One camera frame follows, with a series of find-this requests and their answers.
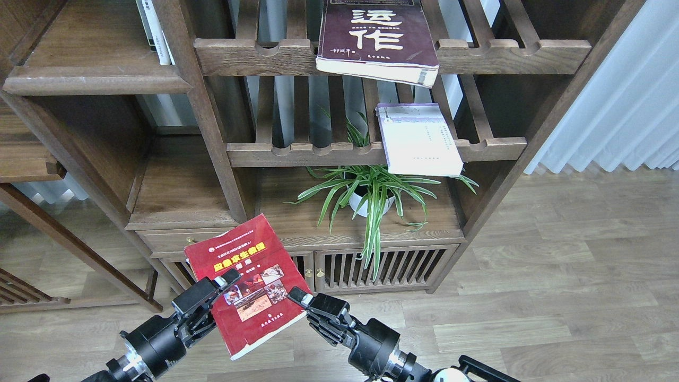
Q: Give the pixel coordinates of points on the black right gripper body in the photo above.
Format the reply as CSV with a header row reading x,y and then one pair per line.
x,y
374,347

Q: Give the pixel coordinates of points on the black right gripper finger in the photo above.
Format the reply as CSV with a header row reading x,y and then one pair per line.
x,y
301,297

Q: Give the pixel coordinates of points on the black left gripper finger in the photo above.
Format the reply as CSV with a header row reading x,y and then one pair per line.
x,y
198,299

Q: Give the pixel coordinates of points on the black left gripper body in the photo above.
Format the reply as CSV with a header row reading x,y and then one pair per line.
x,y
157,344

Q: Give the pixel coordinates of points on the red survival guide book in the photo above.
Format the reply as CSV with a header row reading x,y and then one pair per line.
x,y
256,307

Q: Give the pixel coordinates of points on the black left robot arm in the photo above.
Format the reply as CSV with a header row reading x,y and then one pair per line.
x,y
111,369

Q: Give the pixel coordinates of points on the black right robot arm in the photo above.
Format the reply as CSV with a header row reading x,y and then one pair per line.
x,y
414,371

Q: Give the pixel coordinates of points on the white upright books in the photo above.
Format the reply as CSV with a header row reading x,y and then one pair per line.
x,y
154,33

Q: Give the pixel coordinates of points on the white plant pot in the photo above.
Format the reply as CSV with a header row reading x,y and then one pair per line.
x,y
362,208

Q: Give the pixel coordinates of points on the green spider plant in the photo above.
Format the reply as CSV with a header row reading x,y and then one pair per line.
x,y
378,184

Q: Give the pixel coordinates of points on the dark wooden bookshelf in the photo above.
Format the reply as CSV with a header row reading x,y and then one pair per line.
x,y
192,149

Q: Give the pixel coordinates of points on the white purple book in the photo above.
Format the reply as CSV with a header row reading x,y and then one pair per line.
x,y
417,141

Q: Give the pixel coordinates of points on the wooden side furniture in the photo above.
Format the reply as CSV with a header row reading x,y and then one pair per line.
x,y
59,250

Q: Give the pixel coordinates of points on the dark maroon book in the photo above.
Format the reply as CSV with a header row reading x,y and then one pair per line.
x,y
382,40

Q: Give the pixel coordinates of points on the white pleated curtain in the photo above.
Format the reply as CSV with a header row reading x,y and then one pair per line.
x,y
627,115

